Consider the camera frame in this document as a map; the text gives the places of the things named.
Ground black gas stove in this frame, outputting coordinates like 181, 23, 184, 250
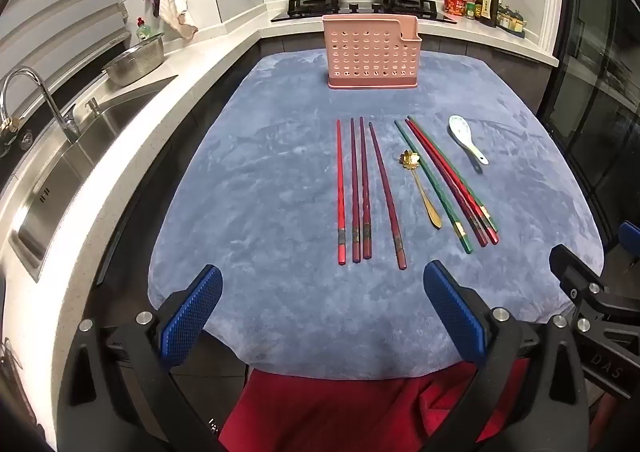
270, 0, 458, 24

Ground white ceramic spoon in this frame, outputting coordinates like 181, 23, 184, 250
448, 114, 490, 165

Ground white window blinds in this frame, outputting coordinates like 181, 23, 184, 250
0, 0, 126, 83

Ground green chopstick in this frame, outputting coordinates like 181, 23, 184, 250
394, 120, 474, 254
408, 115, 498, 233

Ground red cloth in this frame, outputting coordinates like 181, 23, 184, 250
218, 357, 531, 452

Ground chrome faucet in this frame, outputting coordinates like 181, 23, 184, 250
0, 66, 81, 143

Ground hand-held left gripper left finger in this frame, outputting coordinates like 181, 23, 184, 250
57, 265, 236, 452

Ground bright red chopstick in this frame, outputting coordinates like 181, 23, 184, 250
407, 122, 500, 245
336, 119, 347, 266

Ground dark soy sauce bottle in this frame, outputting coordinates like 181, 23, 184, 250
481, 0, 502, 28

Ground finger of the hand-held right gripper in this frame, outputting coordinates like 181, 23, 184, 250
549, 245, 617, 329
618, 221, 640, 258

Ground blue plush blanket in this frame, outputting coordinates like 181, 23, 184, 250
148, 48, 603, 380

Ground seasoning jar rack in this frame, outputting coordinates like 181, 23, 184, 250
496, 5, 528, 36

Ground steel colander bowl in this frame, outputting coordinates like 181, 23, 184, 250
101, 32, 167, 87

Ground stainless steel sink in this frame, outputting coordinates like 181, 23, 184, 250
7, 75, 178, 283

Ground gold flower spoon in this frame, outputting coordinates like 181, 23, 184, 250
398, 149, 443, 229

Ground dark purple chopstick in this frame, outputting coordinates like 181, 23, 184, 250
350, 118, 362, 264

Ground pink perforated utensil holder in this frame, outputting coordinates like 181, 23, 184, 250
322, 14, 422, 91

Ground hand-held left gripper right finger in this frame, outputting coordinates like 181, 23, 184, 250
422, 259, 606, 452

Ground dark red chopstick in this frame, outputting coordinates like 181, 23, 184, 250
368, 121, 408, 270
359, 117, 373, 260
404, 119, 488, 248

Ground dark glass door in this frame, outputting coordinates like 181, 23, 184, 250
537, 0, 640, 243

